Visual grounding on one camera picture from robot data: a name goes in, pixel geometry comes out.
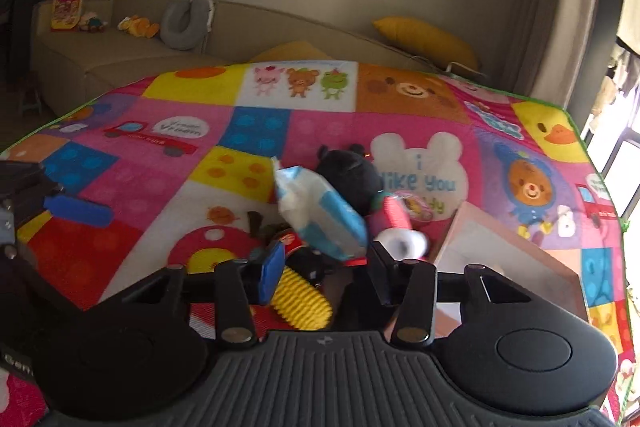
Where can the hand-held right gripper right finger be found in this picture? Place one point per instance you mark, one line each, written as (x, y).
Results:
(382, 277)

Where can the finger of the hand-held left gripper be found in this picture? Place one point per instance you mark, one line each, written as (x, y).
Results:
(80, 210)

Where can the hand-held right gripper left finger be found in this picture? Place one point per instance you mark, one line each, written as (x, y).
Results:
(272, 274)

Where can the white and blue tissue pack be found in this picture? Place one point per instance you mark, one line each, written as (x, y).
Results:
(320, 212)

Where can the black plush toy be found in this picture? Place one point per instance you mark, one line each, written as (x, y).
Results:
(350, 177)

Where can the pink and white cardboard box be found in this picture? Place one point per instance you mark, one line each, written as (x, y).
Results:
(500, 247)

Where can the black object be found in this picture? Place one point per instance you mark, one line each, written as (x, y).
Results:
(305, 264)

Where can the white tape roll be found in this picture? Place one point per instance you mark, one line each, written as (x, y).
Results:
(402, 244)

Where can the yellow spiky roller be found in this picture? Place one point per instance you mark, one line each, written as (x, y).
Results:
(302, 299)

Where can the pink round donut-print tin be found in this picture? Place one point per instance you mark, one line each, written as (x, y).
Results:
(392, 212)

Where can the colourful printed play mat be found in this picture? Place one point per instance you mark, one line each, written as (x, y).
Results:
(150, 187)

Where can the beige sofa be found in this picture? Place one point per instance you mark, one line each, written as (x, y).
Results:
(100, 57)

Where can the red and yellow bag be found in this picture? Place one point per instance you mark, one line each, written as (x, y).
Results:
(66, 13)

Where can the small multicoloured plush toy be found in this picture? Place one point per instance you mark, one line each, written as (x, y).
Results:
(92, 22)

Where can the orange plush toy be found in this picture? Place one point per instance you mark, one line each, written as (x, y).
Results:
(140, 27)

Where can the grey neck pillow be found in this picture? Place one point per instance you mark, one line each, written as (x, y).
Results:
(172, 32)

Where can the yellow pillow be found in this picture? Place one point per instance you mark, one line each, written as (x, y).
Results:
(420, 37)
(295, 51)

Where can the beige hanging garment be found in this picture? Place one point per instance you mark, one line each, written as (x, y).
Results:
(612, 107)

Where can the grey curtain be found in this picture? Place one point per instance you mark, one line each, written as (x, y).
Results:
(575, 7)

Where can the black window frame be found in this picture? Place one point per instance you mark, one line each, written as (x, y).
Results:
(612, 167)

